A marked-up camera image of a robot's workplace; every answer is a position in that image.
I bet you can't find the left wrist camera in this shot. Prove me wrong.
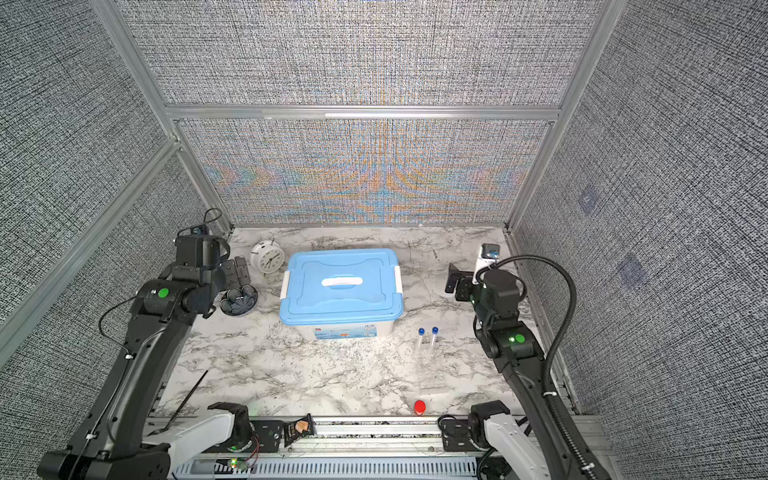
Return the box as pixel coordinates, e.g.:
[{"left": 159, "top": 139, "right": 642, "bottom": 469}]
[{"left": 170, "top": 225, "right": 231, "bottom": 280}]

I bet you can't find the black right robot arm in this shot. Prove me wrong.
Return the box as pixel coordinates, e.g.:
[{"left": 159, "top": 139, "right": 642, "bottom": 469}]
[{"left": 445, "top": 263, "right": 610, "bottom": 479}]

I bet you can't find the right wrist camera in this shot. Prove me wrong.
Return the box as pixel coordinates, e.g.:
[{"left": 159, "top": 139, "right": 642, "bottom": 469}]
[{"left": 472, "top": 243, "right": 501, "bottom": 285}]

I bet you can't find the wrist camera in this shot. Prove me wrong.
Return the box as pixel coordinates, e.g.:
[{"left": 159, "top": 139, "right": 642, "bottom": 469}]
[
  {"left": 170, "top": 225, "right": 231, "bottom": 280},
  {"left": 472, "top": 243, "right": 501, "bottom": 285}
]

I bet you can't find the dark pleated filter bowl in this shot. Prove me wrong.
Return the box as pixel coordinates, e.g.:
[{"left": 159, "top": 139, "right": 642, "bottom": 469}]
[{"left": 220, "top": 285, "right": 258, "bottom": 317}]

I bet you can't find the white alarm clock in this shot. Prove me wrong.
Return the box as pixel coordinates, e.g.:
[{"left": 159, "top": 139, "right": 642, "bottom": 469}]
[{"left": 249, "top": 239, "right": 286, "bottom": 275}]

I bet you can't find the small circuit board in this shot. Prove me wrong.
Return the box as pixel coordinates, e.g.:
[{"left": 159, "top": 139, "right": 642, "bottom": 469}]
[{"left": 283, "top": 414, "right": 316, "bottom": 448}]

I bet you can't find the white plastic storage bin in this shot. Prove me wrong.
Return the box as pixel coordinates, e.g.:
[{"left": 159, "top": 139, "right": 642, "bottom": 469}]
[{"left": 298, "top": 320, "right": 395, "bottom": 340}]

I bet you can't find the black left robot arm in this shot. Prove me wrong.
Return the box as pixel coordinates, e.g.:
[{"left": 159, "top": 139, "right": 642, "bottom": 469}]
[{"left": 37, "top": 253, "right": 253, "bottom": 479}]

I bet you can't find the red capped vial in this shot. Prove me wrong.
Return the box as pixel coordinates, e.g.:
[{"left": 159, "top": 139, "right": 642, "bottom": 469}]
[{"left": 413, "top": 400, "right": 426, "bottom": 416}]

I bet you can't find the blue plastic bin lid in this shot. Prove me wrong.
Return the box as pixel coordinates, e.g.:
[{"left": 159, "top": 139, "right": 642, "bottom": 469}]
[{"left": 279, "top": 248, "right": 404, "bottom": 327}]

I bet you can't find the aluminium front rail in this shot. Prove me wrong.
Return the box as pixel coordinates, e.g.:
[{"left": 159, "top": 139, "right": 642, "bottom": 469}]
[{"left": 107, "top": 415, "right": 619, "bottom": 480}]

